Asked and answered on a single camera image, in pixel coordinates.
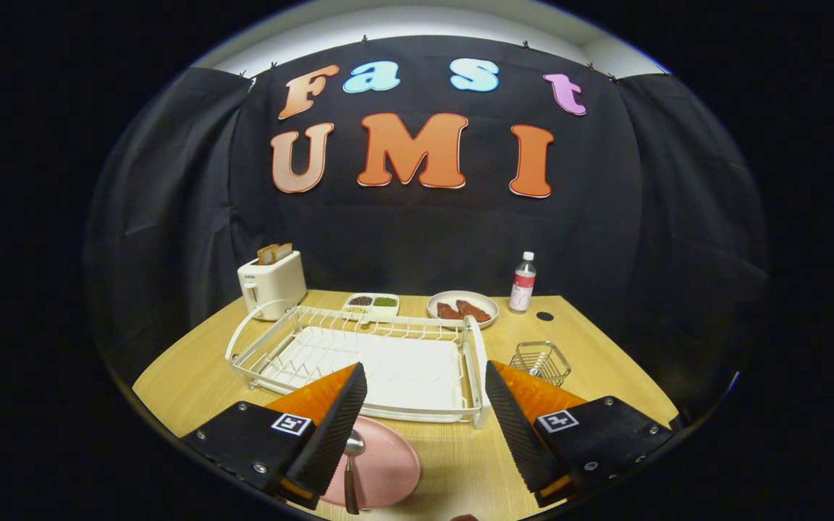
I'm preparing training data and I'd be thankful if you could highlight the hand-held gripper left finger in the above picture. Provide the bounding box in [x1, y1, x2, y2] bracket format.
[180, 362, 368, 511]

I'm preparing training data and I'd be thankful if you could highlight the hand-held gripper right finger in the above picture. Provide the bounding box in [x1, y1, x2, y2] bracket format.
[485, 360, 677, 509]

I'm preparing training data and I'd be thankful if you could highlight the metal spoon with dark handle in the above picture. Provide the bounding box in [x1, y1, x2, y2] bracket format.
[342, 428, 366, 516]

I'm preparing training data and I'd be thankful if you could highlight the pink plate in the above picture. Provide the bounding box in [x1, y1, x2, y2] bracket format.
[319, 415, 422, 510]

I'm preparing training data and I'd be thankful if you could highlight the metal wire basket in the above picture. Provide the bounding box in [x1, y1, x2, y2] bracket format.
[509, 341, 572, 388]

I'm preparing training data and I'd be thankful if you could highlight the white wire dish rack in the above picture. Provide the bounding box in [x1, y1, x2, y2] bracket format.
[225, 304, 492, 429]

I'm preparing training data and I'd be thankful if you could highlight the white divided dish with beans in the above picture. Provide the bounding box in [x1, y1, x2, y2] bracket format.
[342, 292, 400, 321]

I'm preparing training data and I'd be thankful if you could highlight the white plate with meat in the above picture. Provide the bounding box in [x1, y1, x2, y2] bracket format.
[427, 290, 500, 329]

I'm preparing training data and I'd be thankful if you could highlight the clear bottle with red label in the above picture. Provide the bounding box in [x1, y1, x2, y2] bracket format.
[509, 251, 537, 313]

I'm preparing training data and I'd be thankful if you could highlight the white toaster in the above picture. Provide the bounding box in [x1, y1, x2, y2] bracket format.
[237, 250, 308, 321]

